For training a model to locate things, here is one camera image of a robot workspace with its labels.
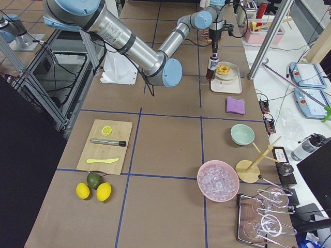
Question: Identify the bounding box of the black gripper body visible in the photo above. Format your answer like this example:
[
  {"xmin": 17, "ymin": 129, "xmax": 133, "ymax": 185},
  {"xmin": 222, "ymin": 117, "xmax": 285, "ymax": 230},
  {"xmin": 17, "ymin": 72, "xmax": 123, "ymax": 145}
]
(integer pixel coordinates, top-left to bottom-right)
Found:
[{"xmin": 208, "ymin": 28, "xmax": 222, "ymax": 49}]

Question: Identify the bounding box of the brown tea bottle white cap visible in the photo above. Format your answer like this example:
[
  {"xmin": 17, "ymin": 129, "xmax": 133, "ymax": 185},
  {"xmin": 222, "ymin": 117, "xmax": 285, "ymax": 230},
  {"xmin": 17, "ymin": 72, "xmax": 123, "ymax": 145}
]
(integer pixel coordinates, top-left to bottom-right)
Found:
[{"xmin": 206, "ymin": 56, "xmax": 219, "ymax": 81}]

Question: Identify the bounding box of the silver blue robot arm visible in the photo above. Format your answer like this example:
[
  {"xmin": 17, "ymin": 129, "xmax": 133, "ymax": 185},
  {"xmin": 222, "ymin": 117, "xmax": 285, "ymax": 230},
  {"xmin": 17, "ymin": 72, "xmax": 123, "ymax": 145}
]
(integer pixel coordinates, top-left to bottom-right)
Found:
[{"xmin": 43, "ymin": 1, "xmax": 225, "ymax": 87}]

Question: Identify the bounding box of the cream serving tray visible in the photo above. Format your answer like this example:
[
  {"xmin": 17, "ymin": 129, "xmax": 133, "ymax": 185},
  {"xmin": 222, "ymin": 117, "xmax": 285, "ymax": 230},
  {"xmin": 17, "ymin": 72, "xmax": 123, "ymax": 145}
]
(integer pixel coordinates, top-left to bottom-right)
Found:
[{"xmin": 210, "ymin": 74, "xmax": 242, "ymax": 94}]

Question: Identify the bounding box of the wine glass rack tray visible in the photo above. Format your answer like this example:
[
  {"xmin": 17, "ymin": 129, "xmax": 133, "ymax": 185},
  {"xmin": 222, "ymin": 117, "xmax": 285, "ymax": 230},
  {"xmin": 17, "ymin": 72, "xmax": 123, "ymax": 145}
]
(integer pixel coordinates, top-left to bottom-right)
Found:
[{"xmin": 236, "ymin": 188, "xmax": 297, "ymax": 247}]

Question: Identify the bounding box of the glazed donut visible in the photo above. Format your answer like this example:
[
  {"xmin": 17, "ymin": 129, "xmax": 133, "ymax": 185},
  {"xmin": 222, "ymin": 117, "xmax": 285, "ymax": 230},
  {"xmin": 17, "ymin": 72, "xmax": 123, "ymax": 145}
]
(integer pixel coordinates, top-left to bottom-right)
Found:
[{"xmin": 216, "ymin": 64, "xmax": 231, "ymax": 75}]

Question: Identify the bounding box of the white round plate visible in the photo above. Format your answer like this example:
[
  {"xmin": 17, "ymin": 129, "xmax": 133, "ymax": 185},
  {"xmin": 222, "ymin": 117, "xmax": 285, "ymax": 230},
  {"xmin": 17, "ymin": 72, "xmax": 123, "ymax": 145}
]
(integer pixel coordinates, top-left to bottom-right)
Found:
[{"xmin": 216, "ymin": 61, "xmax": 239, "ymax": 80}]

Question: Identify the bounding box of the pink storage bin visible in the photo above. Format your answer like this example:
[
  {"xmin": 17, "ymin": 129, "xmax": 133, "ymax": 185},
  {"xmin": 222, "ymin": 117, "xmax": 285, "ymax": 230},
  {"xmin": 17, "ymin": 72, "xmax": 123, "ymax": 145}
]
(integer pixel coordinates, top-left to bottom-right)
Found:
[{"xmin": 245, "ymin": 21, "xmax": 285, "ymax": 44}]

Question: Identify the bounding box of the purple folded cloth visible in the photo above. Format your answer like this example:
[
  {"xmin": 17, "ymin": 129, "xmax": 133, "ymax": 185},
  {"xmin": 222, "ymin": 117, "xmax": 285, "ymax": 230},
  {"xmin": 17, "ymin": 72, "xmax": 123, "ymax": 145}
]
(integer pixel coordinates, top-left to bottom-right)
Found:
[{"xmin": 225, "ymin": 97, "xmax": 245, "ymax": 115}]

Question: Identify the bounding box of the mint green bowl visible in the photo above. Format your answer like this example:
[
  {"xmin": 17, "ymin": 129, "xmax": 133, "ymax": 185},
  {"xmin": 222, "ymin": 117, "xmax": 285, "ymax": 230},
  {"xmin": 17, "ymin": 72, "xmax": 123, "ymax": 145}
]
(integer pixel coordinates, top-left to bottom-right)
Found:
[{"xmin": 230, "ymin": 124, "xmax": 255, "ymax": 146}]

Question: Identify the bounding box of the teach pendant tablet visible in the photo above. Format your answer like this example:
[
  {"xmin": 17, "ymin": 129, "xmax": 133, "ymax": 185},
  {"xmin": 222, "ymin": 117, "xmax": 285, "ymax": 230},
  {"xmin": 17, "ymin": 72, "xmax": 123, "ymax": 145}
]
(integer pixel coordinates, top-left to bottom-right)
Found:
[
  {"xmin": 290, "ymin": 62, "xmax": 327, "ymax": 89},
  {"xmin": 294, "ymin": 88, "xmax": 330, "ymax": 122}
]

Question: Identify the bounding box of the wooden mug tree stand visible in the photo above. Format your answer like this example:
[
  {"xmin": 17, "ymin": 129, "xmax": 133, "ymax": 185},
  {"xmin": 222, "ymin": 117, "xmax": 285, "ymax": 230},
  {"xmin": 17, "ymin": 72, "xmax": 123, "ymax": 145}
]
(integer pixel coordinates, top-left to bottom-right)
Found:
[{"xmin": 235, "ymin": 136, "xmax": 281, "ymax": 183}]

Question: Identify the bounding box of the pink bowl of ice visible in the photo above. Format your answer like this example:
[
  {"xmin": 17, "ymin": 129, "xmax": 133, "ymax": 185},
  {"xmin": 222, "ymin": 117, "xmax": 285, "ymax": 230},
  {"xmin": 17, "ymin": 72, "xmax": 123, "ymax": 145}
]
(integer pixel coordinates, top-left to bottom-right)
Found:
[{"xmin": 197, "ymin": 160, "xmax": 239, "ymax": 203}]

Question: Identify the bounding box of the steel muddler black tip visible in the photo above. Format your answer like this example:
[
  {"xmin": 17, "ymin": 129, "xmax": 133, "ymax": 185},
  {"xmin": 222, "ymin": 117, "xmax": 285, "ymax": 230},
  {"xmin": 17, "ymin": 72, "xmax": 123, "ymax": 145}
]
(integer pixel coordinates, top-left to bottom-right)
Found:
[{"xmin": 90, "ymin": 138, "xmax": 127, "ymax": 147}]

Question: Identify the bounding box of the grey water bottle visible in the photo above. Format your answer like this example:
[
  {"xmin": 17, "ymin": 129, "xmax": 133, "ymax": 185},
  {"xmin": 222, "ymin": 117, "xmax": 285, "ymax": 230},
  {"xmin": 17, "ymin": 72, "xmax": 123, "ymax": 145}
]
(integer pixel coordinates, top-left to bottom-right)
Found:
[{"xmin": 290, "ymin": 133, "xmax": 327, "ymax": 161}]

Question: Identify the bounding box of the lemon slice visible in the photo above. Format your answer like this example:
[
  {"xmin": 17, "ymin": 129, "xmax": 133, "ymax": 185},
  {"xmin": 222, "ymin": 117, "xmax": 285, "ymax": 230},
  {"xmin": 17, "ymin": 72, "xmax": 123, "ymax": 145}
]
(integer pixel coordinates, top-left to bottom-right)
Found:
[{"xmin": 101, "ymin": 126, "xmax": 112, "ymax": 136}]

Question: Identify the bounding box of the small steel cup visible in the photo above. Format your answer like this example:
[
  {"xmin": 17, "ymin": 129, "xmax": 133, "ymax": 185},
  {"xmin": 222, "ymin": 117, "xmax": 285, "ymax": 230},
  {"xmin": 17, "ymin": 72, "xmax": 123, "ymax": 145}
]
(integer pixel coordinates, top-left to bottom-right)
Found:
[{"xmin": 278, "ymin": 163, "xmax": 294, "ymax": 177}]

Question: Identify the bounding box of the yellow plastic knife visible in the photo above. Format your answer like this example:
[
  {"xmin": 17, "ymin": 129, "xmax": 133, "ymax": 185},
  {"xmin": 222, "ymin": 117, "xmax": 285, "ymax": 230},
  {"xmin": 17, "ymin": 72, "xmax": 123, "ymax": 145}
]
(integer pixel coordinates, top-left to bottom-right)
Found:
[{"xmin": 86, "ymin": 158, "xmax": 119, "ymax": 164}]

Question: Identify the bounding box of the green avocado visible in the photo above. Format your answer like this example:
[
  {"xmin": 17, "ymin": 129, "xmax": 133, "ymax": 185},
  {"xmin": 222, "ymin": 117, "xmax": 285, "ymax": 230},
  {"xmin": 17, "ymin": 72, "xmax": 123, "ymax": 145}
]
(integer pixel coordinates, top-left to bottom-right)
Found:
[{"xmin": 86, "ymin": 173, "xmax": 103, "ymax": 190}]

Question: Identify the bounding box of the yellow lemon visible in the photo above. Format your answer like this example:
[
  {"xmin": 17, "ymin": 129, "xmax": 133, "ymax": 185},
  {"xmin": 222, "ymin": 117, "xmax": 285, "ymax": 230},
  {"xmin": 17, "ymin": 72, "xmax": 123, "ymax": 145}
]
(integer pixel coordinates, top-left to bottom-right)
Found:
[
  {"xmin": 96, "ymin": 182, "xmax": 112, "ymax": 202},
  {"xmin": 76, "ymin": 182, "xmax": 90, "ymax": 199}
]

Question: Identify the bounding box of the copper wire bottle rack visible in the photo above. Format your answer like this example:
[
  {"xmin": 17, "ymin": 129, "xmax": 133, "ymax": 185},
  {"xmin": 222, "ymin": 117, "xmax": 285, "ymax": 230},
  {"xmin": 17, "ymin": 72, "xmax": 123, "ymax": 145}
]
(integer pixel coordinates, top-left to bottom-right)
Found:
[{"xmin": 198, "ymin": 29, "xmax": 212, "ymax": 45}]

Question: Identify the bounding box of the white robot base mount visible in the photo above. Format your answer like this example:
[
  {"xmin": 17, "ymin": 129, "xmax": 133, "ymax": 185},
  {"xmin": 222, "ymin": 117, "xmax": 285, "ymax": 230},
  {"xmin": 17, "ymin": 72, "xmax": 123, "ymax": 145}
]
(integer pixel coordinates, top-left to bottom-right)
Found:
[{"xmin": 100, "ymin": 52, "xmax": 138, "ymax": 85}]

